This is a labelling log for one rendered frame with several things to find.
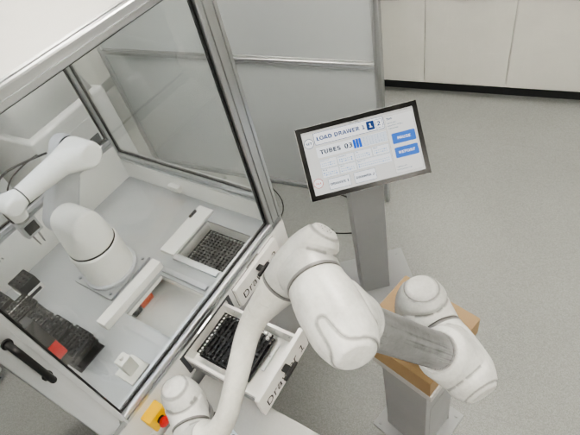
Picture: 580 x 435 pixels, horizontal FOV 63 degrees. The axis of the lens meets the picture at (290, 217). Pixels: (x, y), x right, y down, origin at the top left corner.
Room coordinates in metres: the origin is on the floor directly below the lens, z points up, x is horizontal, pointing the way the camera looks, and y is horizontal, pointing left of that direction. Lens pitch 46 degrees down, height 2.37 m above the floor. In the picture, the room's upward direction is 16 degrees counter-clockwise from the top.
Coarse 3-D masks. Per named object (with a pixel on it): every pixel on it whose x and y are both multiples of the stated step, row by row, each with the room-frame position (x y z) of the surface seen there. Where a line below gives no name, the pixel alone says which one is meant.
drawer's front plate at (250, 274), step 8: (272, 240) 1.30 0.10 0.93; (264, 248) 1.27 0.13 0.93; (272, 248) 1.29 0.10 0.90; (256, 256) 1.24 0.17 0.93; (264, 256) 1.25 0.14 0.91; (272, 256) 1.28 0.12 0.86; (256, 264) 1.21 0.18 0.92; (264, 264) 1.24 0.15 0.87; (248, 272) 1.18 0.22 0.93; (256, 272) 1.20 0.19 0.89; (240, 280) 1.15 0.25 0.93; (248, 280) 1.16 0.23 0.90; (256, 280) 1.19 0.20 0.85; (240, 288) 1.12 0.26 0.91; (248, 288) 1.15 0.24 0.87; (240, 296) 1.11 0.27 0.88; (248, 296) 1.13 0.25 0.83; (240, 304) 1.11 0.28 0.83
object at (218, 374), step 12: (228, 312) 1.08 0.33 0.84; (240, 312) 1.03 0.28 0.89; (216, 324) 1.04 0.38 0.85; (204, 336) 0.99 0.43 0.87; (276, 336) 0.92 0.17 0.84; (288, 336) 0.88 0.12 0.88; (192, 348) 0.94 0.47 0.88; (192, 360) 0.88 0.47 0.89; (204, 360) 0.91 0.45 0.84; (264, 360) 0.84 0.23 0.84; (276, 360) 0.83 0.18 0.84; (204, 372) 0.85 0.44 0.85; (216, 372) 0.81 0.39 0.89; (264, 372) 0.80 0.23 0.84; (252, 384) 0.76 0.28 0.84; (252, 396) 0.70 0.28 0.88
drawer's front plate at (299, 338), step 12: (300, 336) 0.85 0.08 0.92; (288, 348) 0.81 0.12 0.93; (300, 348) 0.83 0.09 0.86; (288, 360) 0.78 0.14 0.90; (276, 372) 0.74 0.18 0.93; (264, 384) 0.71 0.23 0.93; (276, 384) 0.72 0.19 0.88; (264, 396) 0.68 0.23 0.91; (276, 396) 0.70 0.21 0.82; (264, 408) 0.66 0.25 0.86
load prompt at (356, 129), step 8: (368, 120) 1.58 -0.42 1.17; (376, 120) 1.58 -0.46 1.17; (336, 128) 1.59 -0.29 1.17; (344, 128) 1.58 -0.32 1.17; (352, 128) 1.58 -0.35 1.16; (360, 128) 1.57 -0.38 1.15; (368, 128) 1.56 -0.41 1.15; (376, 128) 1.56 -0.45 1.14; (384, 128) 1.55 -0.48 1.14; (320, 136) 1.58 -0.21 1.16; (328, 136) 1.57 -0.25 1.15; (336, 136) 1.57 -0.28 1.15; (344, 136) 1.56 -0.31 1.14
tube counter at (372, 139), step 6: (378, 132) 1.54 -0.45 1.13; (384, 132) 1.54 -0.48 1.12; (354, 138) 1.55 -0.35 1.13; (360, 138) 1.54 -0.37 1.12; (366, 138) 1.54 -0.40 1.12; (372, 138) 1.53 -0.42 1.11; (378, 138) 1.53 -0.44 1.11; (384, 138) 1.52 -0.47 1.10; (348, 144) 1.54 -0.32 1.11; (354, 144) 1.53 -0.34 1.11; (360, 144) 1.53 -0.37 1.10; (366, 144) 1.52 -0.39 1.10; (372, 144) 1.52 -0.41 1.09; (348, 150) 1.52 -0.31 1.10
